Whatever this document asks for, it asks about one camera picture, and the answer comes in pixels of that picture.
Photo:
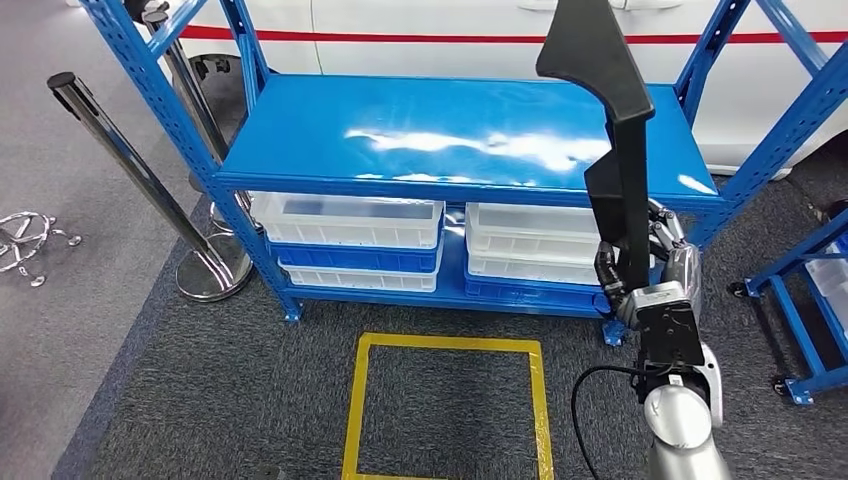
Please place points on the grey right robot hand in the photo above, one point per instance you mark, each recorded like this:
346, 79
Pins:
686, 272

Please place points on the black plastic plate frame part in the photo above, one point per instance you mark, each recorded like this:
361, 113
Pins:
590, 60

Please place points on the blue metal shelf rack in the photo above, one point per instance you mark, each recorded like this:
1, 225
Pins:
397, 119

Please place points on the translucent white storage bin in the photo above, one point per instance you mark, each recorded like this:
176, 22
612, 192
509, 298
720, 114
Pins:
831, 278

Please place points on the blue metal trolley rack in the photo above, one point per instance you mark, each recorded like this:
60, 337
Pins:
818, 382

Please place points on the yellow floor tape square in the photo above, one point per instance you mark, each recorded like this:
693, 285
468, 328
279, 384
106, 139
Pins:
450, 343

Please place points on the white car with red stripe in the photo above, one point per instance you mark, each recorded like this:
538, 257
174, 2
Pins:
430, 60

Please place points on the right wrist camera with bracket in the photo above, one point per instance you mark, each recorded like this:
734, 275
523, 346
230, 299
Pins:
669, 331

